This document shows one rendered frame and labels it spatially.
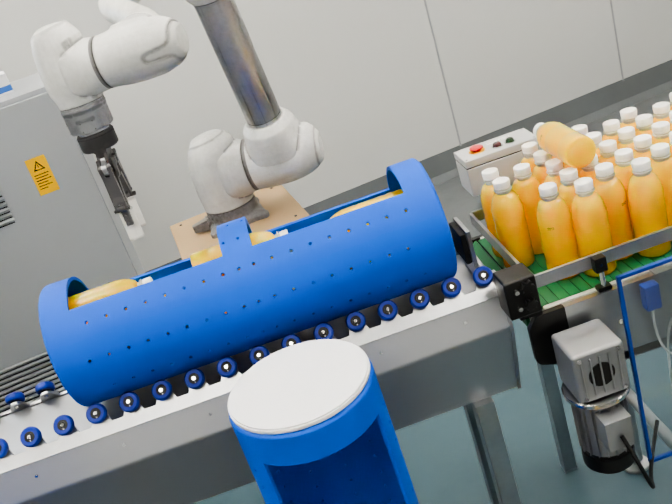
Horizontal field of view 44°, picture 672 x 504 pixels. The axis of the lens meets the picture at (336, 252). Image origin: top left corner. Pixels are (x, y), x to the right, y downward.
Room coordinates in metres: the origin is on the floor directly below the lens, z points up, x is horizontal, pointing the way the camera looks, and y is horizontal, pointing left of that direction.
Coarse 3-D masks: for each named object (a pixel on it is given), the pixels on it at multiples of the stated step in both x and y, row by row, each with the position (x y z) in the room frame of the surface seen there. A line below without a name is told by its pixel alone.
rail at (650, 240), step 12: (636, 240) 1.53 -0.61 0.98; (648, 240) 1.53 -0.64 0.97; (660, 240) 1.53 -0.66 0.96; (600, 252) 1.53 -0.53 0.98; (612, 252) 1.53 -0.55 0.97; (624, 252) 1.53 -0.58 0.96; (636, 252) 1.53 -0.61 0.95; (564, 264) 1.53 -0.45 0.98; (576, 264) 1.52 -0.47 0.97; (588, 264) 1.52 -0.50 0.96; (540, 276) 1.52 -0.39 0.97; (552, 276) 1.52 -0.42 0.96; (564, 276) 1.52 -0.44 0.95
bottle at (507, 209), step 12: (504, 192) 1.72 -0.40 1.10; (492, 204) 1.74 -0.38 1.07; (504, 204) 1.71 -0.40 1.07; (516, 204) 1.71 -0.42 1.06; (492, 216) 1.75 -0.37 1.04; (504, 216) 1.71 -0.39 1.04; (516, 216) 1.71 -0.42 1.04; (504, 228) 1.71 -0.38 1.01; (516, 228) 1.70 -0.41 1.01; (504, 240) 1.72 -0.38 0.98; (516, 240) 1.70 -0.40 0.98; (528, 240) 1.71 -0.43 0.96; (516, 252) 1.71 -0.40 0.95; (528, 252) 1.71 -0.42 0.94; (504, 264) 1.74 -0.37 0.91; (528, 264) 1.71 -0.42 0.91
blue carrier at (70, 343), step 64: (384, 192) 1.85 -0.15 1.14; (256, 256) 1.60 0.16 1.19; (320, 256) 1.58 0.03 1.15; (384, 256) 1.57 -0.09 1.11; (448, 256) 1.58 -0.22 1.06; (64, 320) 1.59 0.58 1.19; (128, 320) 1.57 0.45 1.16; (192, 320) 1.56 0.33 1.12; (256, 320) 1.56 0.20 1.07; (320, 320) 1.60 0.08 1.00; (64, 384) 1.55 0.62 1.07; (128, 384) 1.57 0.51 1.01
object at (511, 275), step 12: (516, 264) 1.55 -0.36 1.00; (504, 276) 1.52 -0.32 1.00; (516, 276) 1.50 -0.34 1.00; (528, 276) 1.49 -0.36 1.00; (504, 288) 1.49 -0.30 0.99; (516, 288) 1.49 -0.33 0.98; (528, 288) 1.48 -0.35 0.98; (504, 300) 1.50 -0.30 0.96; (516, 300) 1.49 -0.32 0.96; (528, 300) 1.48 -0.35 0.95; (516, 312) 1.49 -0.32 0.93; (528, 312) 1.49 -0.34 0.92; (540, 312) 1.50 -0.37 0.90
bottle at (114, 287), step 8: (120, 280) 1.68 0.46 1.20; (128, 280) 1.68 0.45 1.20; (96, 288) 1.68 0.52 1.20; (104, 288) 1.67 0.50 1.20; (112, 288) 1.66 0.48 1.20; (120, 288) 1.66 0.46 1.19; (128, 288) 1.66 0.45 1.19; (72, 296) 1.68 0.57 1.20; (80, 296) 1.67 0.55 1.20; (88, 296) 1.66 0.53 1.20; (96, 296) 1.66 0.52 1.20; (104, 296) 1.65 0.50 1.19; (72, 304) 1.65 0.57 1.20; (80, 304) 1.65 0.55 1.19
